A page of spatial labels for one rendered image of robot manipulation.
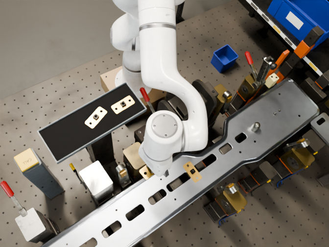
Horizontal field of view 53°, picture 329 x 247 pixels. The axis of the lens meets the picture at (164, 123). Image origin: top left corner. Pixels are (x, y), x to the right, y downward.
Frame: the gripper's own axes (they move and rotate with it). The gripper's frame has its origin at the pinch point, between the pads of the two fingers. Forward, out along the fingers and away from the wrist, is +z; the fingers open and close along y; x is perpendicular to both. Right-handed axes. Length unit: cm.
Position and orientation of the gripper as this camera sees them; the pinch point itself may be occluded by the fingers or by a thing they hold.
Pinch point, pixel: (153, 165)
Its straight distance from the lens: 103.7
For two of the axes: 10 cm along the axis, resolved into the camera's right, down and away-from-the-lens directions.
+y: 6.4, 7.3, -2.4
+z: -1.1, 4.0, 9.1
